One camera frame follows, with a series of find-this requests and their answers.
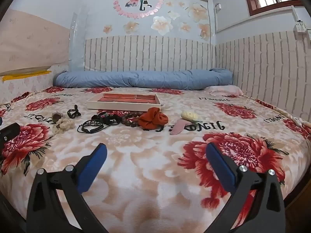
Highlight group of flower wall stickers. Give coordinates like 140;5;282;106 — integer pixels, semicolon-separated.
102;0;212;41

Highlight brown wooden bead bracelet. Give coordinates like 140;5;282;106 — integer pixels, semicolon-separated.
119;112;146;128

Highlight blue rolled quilt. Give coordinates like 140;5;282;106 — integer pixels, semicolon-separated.
53;68;234;90

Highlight floral printed blanket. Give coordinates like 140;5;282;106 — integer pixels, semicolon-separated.
0;86;311;233

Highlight white wall socket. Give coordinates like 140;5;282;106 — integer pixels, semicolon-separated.
293;21;307;33

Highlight white cable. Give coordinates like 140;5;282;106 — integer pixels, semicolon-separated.
290;116;311;148

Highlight black hair tie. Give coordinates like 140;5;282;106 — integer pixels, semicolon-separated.
67;105;81;118

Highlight clear plastic sheet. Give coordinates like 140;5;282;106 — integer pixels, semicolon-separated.
69;7;89;71

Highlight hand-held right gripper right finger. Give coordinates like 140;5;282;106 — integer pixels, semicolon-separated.
204;142;287;233

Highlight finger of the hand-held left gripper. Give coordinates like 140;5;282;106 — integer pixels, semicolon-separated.
0;123;20;161

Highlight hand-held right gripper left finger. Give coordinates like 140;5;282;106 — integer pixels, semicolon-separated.
26;143;108;233

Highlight cream scrunchie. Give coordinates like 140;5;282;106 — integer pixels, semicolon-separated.
52;118;76;134

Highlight orange scrunchie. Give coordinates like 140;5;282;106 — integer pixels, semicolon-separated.
138;107;169;130

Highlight thin black cord bracelet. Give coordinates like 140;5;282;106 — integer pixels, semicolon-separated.
77;119;105;134

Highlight white tray with brick lining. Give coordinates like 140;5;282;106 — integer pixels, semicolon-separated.
87;93;161;110

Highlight pink pillow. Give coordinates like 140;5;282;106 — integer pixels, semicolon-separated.
205;85;243;97

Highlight black bead bracelet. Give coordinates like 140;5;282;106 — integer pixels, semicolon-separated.
93;112;122;126

